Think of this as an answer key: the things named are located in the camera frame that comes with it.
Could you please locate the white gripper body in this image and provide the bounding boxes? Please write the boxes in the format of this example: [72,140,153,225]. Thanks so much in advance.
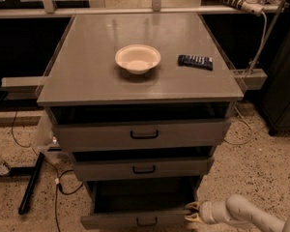
[199,200,227,224]

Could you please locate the grey bottom drawer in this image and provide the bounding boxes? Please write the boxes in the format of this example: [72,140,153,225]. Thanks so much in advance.
[81,177,196,229]

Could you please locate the grey drawer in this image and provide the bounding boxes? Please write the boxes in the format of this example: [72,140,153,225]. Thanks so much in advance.
[81,177,196,229]
[73,157,214,181]
[53,119,230,152]

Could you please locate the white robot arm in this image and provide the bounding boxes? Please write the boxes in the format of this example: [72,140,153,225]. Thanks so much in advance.
[185,194,290,232]

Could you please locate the grey middle drawer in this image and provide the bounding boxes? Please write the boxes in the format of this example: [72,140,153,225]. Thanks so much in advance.
[73,157,214,181]

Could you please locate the grey top drawer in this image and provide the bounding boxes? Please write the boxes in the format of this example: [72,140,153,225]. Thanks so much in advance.
[53,119,230,152]

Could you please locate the grey drawer cabinet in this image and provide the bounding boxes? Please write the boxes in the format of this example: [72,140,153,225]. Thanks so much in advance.
[36,12,246,211]

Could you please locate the dark cabinet at right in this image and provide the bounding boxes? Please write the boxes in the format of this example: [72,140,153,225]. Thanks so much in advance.
[259,27,290,136]

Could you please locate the dark blue snack packet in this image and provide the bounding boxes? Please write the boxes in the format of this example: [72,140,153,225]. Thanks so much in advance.
[178,55,213,71]

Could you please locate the black bar on floor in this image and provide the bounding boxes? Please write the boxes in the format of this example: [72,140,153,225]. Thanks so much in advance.
[18,153,44,216]

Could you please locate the white emergency stop button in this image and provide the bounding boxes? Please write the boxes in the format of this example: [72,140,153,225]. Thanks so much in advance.
[212,0,266,17]

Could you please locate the white cable right side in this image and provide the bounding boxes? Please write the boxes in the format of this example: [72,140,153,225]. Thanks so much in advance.
[222,10,269,146]

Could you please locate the black floor cable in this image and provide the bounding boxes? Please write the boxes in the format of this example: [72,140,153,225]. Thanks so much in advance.
[10,108,84,232]

